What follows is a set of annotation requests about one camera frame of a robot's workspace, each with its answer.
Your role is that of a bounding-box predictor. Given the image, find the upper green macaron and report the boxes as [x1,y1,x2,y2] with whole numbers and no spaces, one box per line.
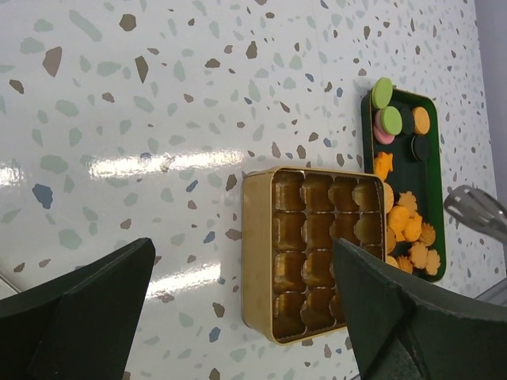
[371,77,393,109]

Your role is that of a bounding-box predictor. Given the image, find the black sandwich cookie lower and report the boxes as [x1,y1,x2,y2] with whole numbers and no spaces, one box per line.
[410,135,431,162]

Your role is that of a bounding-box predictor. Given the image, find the silver metal tongs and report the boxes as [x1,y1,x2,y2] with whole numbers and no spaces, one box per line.
[444,184,506,245]

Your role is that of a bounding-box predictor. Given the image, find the black sandwich cookie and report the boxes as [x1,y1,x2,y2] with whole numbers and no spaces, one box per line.
[410,135,431,162]
[399,107,415,135]

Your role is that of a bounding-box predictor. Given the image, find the lower green macaron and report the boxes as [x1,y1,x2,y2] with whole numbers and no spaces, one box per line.
[380,106,402,136]

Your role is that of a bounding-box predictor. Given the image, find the pink macaron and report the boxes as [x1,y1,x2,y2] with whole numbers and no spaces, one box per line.
[372,110,395,145]

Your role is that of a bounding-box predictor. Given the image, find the swirl butter cookie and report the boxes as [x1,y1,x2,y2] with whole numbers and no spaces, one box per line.
[396,256,414,274]

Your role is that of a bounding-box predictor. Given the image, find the gold cookie tin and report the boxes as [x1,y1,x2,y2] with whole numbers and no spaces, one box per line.
[242,166,387,345]

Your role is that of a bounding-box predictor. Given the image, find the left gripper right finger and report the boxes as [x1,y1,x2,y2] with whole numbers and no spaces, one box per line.
[333,239,506,379]

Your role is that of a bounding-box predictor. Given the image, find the black sandwich cookie upper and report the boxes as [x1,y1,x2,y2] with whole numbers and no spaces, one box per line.
[399,107,415,135]

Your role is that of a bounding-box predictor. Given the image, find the green cookie tray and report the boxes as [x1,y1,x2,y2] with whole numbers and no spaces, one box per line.
[360,89,446,283]

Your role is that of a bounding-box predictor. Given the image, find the green macaron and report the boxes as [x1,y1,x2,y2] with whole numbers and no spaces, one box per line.
[371,77,393,109]
[380,106,402,136]

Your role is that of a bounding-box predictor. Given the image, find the orange sandwich cookie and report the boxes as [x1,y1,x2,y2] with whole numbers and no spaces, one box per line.
[412,107,431,135]

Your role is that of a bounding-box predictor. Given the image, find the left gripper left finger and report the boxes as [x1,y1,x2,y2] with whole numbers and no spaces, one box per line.
[1,237,155,379]

